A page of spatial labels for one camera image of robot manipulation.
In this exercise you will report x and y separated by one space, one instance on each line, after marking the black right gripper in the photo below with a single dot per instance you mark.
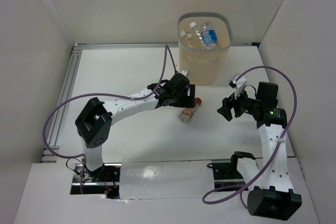
229 103

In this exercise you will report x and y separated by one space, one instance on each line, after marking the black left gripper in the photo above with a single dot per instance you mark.
191 96

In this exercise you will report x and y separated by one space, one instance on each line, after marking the red cap juice bottle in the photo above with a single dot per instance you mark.
187 113

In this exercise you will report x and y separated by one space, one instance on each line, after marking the clear bottle white cap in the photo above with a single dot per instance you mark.
197 34

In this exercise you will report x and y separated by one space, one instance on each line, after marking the clear bottle front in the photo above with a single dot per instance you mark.
187 39

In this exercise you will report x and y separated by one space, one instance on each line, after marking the blue label water bottle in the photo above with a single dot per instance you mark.
209 36

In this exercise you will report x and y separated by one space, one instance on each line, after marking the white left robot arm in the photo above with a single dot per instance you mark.
94 122

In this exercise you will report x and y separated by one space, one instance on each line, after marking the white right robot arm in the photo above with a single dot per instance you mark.
271 193

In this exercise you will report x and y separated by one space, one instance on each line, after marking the beige plastic waste bin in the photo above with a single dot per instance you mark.
204 64

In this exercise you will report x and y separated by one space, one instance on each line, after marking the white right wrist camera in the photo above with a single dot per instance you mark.
237 83

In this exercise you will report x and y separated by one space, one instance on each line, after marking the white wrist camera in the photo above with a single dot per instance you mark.
237 83
184 72

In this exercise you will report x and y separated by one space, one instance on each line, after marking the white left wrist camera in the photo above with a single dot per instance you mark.
184 72

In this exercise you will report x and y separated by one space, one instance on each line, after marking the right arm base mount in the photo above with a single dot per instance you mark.
225 174

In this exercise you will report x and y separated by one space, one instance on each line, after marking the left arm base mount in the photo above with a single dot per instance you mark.
104 181

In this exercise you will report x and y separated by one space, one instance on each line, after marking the aluminium frame rail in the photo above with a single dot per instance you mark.
156 135

